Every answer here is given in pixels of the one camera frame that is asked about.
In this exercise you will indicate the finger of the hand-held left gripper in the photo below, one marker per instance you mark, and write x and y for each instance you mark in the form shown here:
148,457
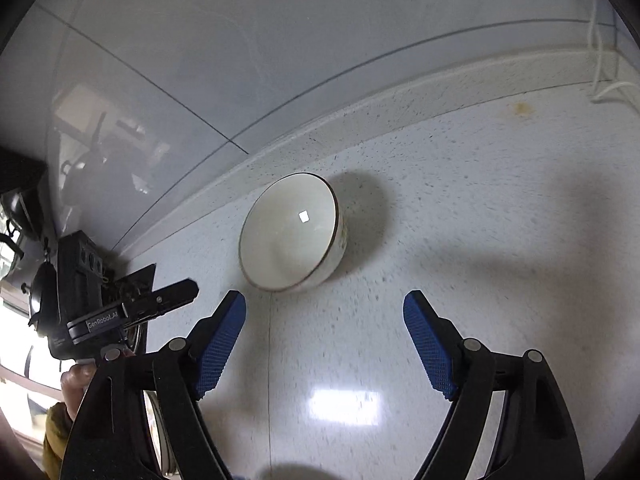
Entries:
167,297

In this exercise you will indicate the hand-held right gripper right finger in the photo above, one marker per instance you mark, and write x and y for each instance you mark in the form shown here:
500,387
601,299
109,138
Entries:
432,345

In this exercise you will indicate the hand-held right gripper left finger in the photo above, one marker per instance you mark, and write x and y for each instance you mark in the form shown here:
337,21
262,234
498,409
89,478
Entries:
220,345

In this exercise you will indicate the white bowl with brown rim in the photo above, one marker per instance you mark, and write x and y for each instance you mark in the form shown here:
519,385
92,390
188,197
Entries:
285,230

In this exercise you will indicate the person's left forearm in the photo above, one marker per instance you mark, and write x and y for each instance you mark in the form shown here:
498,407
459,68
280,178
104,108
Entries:
55,440

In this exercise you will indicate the person's left hand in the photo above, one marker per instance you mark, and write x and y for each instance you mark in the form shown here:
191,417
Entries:
77,385

